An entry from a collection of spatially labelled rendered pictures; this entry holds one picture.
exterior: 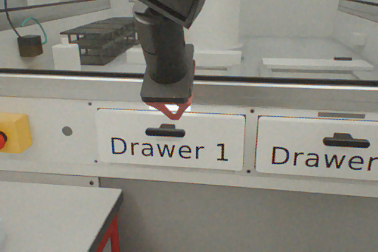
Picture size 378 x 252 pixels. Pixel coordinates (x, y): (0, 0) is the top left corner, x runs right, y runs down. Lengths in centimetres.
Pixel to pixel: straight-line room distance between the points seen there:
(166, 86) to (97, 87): 26
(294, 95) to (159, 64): 30
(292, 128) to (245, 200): 20
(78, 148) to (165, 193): 21
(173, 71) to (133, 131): 26
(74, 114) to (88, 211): 19
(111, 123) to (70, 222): 19
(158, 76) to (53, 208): 38
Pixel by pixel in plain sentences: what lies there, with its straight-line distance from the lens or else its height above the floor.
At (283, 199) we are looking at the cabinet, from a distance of 78.
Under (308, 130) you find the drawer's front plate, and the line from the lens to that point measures 68.
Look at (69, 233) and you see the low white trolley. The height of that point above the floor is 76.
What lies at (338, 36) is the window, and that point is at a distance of 68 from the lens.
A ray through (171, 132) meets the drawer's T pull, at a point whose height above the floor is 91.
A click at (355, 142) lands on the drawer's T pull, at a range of 66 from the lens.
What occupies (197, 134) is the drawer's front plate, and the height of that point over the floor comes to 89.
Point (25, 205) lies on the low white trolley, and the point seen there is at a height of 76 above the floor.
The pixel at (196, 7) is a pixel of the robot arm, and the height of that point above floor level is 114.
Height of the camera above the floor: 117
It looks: 20 degrees down
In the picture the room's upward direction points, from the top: straight up
